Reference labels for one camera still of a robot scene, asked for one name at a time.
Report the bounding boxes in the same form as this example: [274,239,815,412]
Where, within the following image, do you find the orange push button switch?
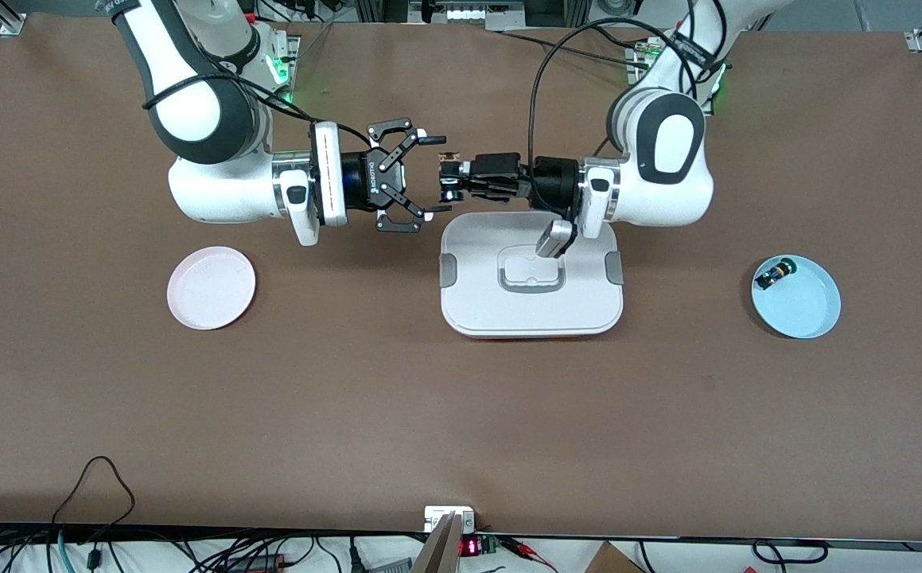
[438,151,466,201]

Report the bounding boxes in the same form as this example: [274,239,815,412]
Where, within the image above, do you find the white lidded box grey clasps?
[438,211,624,341]

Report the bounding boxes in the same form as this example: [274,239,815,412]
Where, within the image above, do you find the pale pink round plate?
[166,246,257,331]

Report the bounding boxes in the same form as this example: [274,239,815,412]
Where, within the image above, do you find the small white device block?
[424,506,477,533]

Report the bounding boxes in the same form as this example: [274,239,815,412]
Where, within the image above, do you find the light blue round plate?
[751,254,842,340]

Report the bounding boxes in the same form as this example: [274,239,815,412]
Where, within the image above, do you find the grey slanted bar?
[410,513,465,573]

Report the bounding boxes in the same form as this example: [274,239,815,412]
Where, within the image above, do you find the brown cardboard piece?
[583,541,646,573]

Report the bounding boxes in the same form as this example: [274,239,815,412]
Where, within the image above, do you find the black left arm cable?
[529,16,702,221]

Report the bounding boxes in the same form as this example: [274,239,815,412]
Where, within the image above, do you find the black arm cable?
[529,16,702,221]
[142,72,374,152]

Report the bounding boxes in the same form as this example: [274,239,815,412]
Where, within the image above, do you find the black cable to base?
[499,29,654,71]

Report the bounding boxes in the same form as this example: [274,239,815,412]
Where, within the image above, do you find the metal frame equipment with light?
[408,0,527,31]

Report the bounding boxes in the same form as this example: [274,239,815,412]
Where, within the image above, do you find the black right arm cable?
[142,72,374,152]

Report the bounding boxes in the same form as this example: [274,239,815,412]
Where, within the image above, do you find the green push button switch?
[755,257,797,290]

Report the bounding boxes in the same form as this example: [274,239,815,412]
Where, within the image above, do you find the red clip wires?
[500,536,560,573]

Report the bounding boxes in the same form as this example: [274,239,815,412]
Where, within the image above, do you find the black looped thin cable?
[50,455,136,558]

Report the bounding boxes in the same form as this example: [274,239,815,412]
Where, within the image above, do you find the black coiled cable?
[750,539,829,567]

